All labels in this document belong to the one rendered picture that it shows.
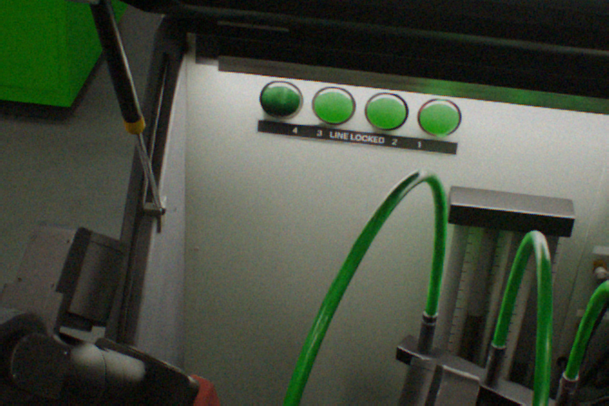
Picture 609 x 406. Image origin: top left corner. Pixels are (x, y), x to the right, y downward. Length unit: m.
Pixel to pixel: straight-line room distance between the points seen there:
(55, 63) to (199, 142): 2.45
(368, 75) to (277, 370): 0.48
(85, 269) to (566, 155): 0.70
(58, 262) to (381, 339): 0.79
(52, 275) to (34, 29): 2.99
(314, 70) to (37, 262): 0.54
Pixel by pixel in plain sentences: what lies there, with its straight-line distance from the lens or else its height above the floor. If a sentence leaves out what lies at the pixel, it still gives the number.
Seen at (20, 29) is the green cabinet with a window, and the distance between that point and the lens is 3.74.
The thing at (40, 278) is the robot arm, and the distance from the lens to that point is 0.76.
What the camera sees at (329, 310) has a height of 1.39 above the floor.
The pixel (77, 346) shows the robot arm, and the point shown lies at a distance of 0.77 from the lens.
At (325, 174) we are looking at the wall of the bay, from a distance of 1.33.
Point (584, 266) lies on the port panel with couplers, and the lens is 1.40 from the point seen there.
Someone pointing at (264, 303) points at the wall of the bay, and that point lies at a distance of 1.46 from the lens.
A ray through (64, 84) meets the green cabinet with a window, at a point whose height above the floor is 0.17.
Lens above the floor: 2.02
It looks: 34 degrees down
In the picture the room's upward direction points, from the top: 5 degrees clockwise
